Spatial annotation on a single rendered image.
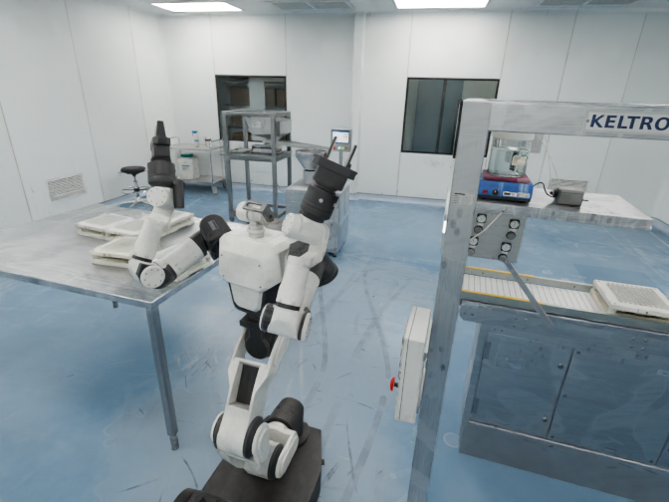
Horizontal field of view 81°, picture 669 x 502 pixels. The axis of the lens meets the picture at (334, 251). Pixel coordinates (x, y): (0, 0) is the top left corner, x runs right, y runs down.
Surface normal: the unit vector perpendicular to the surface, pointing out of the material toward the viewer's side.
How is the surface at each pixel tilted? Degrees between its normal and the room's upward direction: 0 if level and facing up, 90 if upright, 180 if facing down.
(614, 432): 90
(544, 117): 90
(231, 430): 47
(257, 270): 90
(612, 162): 90
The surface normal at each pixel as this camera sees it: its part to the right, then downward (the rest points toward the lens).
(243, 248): -0.32, -0.43
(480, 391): -0.31, 0.35
